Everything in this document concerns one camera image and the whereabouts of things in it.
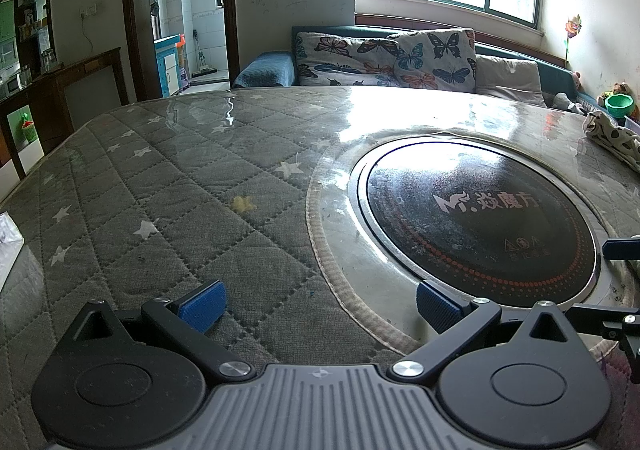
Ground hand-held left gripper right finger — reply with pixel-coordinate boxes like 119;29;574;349
387;280;583;386

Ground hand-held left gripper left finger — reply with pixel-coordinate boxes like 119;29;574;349
65;279;256;383

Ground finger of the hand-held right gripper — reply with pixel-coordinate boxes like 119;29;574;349
601;237;640;262
570;302;640;383

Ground round black induction cooktop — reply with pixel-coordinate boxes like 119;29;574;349
347;135;601;308

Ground cream spotted cloth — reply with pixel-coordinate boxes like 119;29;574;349
584;110;640;173

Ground green plastic bowl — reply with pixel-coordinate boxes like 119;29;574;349
604;92;636;120

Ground grey plush toy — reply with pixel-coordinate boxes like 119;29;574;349
552;92;588;113

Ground brown plush toy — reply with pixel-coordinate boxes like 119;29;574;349
600;81;632;100

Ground plastic tissue pack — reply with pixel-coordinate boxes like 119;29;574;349
0;211;24;291

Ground beige pillow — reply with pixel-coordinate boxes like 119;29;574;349
474;55;547;107

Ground pinwheel flower toy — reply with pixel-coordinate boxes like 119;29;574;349
564;14;583;66

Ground floor squeegee mop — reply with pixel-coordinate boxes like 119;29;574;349
191;30;216;78

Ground blue toy kitchen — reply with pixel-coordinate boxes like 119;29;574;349
154;33;186;98

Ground blue armrest cover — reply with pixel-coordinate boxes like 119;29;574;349
232;51;296;89

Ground green basket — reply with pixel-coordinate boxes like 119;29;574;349
21;112;40;147

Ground square butterfly print pillow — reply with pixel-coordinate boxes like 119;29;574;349
394;28;477;92

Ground dark wooden console table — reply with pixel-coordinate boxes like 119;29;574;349
0;47;130;181

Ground long butterfly print pillow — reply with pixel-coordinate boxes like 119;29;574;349
294;31;403;87

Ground dark wooden shelf cabinet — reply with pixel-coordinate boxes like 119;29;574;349
0;0;56;76

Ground dark wooden door frame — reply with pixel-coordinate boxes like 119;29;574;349
121;0;238;103

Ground black power cable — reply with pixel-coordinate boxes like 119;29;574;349
82;16;101;48

